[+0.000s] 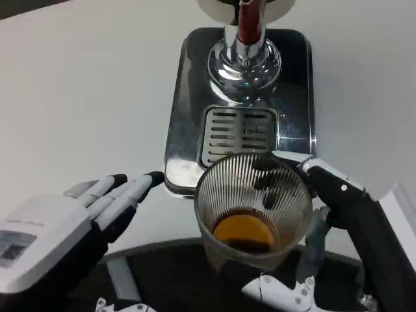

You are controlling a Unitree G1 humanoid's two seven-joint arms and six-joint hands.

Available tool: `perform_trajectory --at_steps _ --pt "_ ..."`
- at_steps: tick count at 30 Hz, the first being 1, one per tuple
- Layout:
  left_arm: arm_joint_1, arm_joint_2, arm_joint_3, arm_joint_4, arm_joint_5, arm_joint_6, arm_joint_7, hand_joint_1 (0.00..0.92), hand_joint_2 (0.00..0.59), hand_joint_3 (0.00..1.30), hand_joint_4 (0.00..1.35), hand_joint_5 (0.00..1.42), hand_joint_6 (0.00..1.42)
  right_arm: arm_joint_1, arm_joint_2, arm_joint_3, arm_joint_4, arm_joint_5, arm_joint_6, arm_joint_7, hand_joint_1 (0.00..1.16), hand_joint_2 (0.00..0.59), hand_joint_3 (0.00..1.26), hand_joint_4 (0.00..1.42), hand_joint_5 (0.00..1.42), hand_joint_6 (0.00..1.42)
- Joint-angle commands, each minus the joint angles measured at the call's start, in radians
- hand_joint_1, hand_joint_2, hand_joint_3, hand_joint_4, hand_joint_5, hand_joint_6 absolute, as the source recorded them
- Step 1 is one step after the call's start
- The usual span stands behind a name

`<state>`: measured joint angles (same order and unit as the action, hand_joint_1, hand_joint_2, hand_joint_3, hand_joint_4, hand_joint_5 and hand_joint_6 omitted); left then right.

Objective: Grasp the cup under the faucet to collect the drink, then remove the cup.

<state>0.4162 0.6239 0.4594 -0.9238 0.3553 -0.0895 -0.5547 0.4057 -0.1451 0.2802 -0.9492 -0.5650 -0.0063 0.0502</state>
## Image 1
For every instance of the slotted steel drip grid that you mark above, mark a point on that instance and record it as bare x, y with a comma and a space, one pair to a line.
240, 133

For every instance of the steel drip tray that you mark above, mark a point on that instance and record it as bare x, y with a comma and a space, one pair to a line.
188, 104

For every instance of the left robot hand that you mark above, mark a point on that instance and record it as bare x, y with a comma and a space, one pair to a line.
42, 234

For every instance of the clear ribbed glass cup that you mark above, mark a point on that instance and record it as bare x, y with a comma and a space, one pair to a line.
253, 195

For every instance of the red-brown dispenser tap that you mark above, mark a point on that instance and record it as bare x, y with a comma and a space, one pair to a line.
248, 22

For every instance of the brown drink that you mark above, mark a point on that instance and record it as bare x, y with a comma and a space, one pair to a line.
242, 230

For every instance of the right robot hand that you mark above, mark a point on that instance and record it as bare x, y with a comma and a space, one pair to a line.
354, 208

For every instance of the drink dispenser with chrome pedestal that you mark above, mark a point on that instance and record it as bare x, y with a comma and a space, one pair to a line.
243, 70

